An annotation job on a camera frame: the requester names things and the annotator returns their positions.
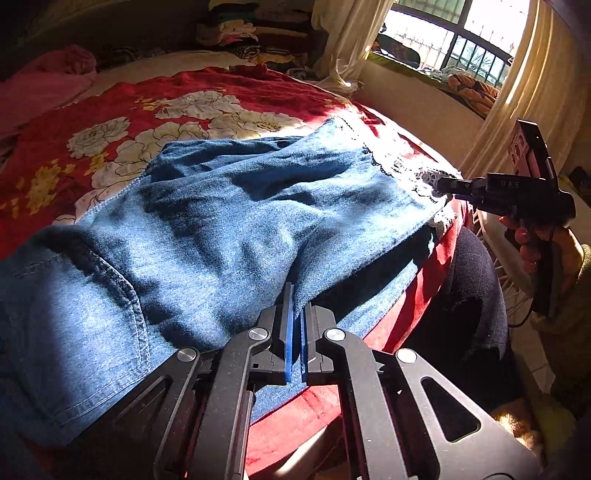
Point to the brown fluffy coat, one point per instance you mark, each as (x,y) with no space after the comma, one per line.
(515,424)

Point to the cream curtain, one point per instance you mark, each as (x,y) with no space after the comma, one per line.
(540,78)
(351,32)

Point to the cream bed sheet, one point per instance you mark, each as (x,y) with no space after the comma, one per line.
(184,62)

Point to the person's leg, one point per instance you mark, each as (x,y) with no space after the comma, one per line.
(466,295)

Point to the pink cloth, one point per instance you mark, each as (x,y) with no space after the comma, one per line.
(41,83)

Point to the dark patterned pillow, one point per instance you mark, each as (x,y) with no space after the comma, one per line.
(120,55)

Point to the person's right hand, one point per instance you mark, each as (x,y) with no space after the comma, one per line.
(524,237)

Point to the pile of folded clothes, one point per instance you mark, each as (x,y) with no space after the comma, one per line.
(258,32)

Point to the red floral blanket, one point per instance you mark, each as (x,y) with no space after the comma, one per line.
(152,87)

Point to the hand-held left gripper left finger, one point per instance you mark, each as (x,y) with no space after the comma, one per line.
(288,337)

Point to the blue denim pants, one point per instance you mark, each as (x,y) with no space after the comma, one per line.
(231,207)

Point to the dark green bag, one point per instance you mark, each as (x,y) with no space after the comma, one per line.
(399,48)

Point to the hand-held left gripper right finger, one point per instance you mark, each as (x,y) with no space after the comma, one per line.
(304,344)

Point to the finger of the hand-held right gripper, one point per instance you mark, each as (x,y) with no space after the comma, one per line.
(455,187)

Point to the person's right forearm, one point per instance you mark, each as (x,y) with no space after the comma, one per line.
(572,332)

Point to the orange patterned cloth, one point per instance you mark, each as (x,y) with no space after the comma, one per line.
(475,90)

